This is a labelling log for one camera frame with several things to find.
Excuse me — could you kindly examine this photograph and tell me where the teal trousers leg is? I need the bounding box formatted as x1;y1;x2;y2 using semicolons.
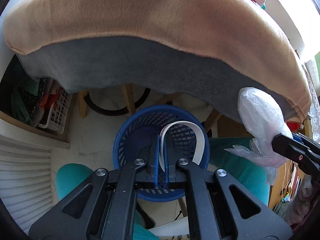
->
56;163;93;201
209;137;270;205

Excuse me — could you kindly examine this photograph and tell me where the clear plastic bag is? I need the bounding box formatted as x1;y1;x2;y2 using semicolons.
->
226;87;293;185

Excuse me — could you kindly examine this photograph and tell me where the blue plastic waste basket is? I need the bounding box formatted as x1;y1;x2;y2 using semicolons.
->
113;105;210;202

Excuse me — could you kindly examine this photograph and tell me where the beige table blanket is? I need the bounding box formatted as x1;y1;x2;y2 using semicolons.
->
2;0;311;122

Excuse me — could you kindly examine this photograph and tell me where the white plastic crate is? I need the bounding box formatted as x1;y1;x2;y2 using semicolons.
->
37;87;72;134

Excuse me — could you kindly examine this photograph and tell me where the white paper strip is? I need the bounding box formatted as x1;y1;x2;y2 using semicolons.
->
159;120;207;172

